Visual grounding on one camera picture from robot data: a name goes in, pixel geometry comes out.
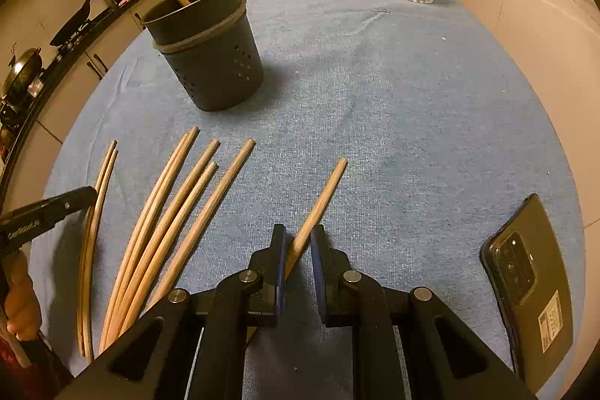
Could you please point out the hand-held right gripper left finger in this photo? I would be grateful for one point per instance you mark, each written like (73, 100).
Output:
(280, 271)

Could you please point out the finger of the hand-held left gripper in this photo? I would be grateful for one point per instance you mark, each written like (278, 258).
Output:
(51, 212)

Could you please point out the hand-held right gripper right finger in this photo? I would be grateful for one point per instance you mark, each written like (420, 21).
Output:
(318, 271)

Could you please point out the bundle of wooden chopsticks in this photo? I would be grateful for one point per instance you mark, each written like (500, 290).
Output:
(209, 212)

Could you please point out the dark grey utensil holder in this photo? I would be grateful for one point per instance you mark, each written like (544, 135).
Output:
(220, 67)

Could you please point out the person's left hand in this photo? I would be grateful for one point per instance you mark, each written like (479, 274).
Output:
(21, 301)

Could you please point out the dark pot with lid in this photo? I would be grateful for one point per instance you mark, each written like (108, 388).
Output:
(21, 76)

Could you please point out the blue table cloth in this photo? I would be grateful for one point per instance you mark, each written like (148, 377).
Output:
(375, 100)

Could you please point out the black wok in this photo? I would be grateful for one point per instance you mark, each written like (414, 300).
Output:
(75, 23)

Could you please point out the black smartphone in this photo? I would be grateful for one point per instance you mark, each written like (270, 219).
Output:
(529, 278)

